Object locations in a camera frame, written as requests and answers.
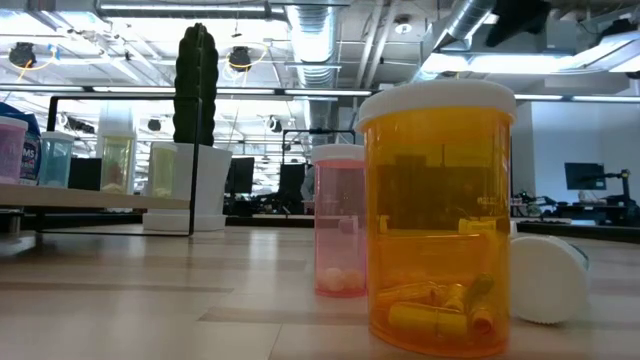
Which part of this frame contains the pale yellow pill vial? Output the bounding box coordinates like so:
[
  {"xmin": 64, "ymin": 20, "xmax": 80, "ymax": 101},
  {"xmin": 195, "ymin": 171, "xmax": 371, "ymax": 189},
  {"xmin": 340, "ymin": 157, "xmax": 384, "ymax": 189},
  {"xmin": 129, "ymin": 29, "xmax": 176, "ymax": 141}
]
[{"xmin": 99, "ymin": 130, "xmax": 137, "ymax": 195}]

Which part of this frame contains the light blue pill vial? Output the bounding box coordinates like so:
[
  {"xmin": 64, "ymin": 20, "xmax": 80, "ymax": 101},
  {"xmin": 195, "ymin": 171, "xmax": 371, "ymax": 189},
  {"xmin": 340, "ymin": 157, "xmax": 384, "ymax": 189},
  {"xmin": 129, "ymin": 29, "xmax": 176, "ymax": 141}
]
[{"xmin": 38, "ymin": 130, "xmax": 76, "ymax": 189}]

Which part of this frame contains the black monitor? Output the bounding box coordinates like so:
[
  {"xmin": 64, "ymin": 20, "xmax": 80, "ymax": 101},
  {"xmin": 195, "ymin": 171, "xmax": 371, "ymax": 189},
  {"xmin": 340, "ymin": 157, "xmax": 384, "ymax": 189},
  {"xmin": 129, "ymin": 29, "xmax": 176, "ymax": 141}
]
[
  {"xmin": 277, "ymin": 162, "xmax": 316, "ymax": 202},
  {"xmin": 225, "ymin": 156, "xmax": 256, "ymax": 196},
  {"xmin": 73, "ymin": 157, "xmax": 104, "ymax": 192}
]

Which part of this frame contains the long ceiling light strip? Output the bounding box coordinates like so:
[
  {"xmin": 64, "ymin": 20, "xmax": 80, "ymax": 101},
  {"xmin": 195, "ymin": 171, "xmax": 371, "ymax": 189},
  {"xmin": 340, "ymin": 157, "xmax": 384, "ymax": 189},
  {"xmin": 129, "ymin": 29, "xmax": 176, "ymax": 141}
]
[
  {"xmin": 0, "ymin": 84, "xmax": 375, "ymax": 98},
  {"xmin": 514, "ymin": 93, "xmax": 640, "ymax": 104}
]

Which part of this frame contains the white plant pot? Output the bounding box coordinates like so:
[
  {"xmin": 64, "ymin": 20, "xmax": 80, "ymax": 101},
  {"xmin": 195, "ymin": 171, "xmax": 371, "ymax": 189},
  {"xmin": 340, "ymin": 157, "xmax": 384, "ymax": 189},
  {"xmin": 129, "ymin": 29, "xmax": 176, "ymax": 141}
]
[{"xmin": 142, "ymin": 141, "xmax": 234, "ymax": 233}]

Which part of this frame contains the large white round lid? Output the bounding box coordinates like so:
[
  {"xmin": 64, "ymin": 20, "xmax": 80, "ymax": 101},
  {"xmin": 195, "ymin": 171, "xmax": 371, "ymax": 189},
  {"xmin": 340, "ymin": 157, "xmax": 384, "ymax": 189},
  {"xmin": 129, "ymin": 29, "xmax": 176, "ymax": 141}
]
[{"xmin": 355, "ymin": 79, "xmax": 517, "ymax": 359}]

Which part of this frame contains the green cactus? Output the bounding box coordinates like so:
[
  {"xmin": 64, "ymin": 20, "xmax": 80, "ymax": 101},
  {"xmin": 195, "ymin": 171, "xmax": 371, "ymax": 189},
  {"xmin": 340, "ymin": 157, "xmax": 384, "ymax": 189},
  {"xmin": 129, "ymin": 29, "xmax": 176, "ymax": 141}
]
[{"xmin": 172, "ymin": 22, "xmax": 220, "ymax": 147}]

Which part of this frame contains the light wooden tray board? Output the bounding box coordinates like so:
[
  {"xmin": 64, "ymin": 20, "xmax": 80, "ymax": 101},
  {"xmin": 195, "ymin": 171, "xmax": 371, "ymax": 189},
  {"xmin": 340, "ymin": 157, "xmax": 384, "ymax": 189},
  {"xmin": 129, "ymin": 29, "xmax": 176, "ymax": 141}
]
[{"xmin": 0, "ymin": 94, "xmax": 204, "ymax": 239}]

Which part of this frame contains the teal pill vial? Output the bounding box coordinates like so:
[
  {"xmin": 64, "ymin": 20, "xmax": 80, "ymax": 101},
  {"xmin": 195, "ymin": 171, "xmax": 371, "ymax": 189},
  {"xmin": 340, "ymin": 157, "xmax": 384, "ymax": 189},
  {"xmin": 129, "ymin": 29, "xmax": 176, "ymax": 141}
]
[{"xmin": 509, "ymin": 234, "xmax": 591, "ymax": 325}]

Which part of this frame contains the computer monitor on desk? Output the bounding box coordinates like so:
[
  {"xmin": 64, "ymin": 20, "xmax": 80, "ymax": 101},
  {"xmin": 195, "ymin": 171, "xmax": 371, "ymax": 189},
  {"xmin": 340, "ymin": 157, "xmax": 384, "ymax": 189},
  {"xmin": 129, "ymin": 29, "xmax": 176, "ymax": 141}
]
[{"xmin": 564, "ymin": 162, "xmax": 607, "ymax": 192}]

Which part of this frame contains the thin black background frame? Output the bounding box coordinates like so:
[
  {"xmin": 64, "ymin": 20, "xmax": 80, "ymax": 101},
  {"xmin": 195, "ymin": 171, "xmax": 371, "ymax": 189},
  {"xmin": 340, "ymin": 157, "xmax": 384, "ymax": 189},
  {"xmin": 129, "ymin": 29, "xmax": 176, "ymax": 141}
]
[{"xmin": 281, "ymin": 128, "xmax": 358, "ymax": 166}]

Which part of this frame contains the black metal table frame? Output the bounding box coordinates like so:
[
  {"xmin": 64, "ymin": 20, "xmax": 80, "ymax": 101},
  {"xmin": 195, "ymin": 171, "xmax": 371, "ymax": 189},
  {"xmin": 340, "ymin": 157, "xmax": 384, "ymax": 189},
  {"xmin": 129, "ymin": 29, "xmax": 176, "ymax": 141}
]
[{"xmin": 0, "ymin": 212, "xmax": 640, "ymax": 242}]

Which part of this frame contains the silver spiral air duct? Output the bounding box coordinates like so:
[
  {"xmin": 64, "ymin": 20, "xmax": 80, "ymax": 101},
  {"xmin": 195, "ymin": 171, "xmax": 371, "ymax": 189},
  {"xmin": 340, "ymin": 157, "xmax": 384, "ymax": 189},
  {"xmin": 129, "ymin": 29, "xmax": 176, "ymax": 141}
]
[
  {"xmin": 412, "ymin": 0, "xmax": 504, "ymax": 81},
  {"xmin": 284, "ymin": 0, "xmax": 346, "ymax": 146}
]

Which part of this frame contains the black hanging ceiling camera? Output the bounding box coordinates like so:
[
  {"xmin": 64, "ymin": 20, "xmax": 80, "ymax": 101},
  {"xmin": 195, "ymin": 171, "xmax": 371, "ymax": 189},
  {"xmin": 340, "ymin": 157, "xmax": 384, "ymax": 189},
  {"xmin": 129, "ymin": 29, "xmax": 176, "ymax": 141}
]
[
  {"xmin": 8, "ymin": 42, "xmax": 37, "ymax": 69},
  {"xmin": 228, "ymin": 45, "xmax": 253, "ymax": 72}
]

